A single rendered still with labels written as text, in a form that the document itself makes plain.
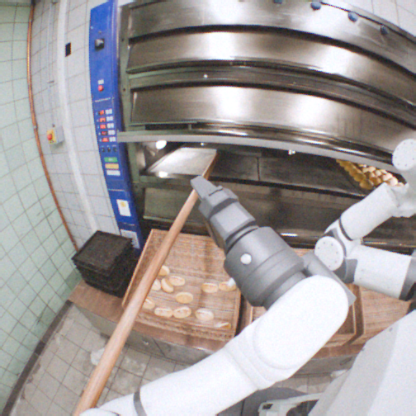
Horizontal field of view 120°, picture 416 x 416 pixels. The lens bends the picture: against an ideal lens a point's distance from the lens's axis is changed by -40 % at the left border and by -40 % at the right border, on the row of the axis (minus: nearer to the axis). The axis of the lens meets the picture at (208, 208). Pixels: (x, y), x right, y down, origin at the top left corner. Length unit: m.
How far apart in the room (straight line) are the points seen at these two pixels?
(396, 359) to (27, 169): 1.79
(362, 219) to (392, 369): 0.29
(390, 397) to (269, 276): 0.22
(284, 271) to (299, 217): 0.83
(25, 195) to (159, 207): 1.04
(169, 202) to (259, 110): 0.65
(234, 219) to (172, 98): 0.73
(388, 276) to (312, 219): 0.70
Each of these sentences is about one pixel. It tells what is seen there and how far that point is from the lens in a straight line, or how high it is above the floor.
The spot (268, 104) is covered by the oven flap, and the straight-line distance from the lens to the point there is 0.85.
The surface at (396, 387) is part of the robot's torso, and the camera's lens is 0.28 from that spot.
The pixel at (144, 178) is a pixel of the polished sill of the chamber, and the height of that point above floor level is 1.16.
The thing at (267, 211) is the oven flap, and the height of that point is 1.04.
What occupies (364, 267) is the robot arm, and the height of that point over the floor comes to 1.31.
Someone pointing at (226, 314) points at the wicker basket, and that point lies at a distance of 1.11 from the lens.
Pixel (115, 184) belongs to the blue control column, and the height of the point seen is 1.13.
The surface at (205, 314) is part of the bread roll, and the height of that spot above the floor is 0.64.
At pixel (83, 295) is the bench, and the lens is 1.37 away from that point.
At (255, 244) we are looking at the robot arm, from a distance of 0.24.
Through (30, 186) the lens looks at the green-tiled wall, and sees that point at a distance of 1.65.
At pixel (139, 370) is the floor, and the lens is 1.67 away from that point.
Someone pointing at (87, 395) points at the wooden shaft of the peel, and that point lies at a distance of 0.42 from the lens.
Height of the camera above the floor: 1.57
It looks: 33 degrees down
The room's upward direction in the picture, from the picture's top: straight up
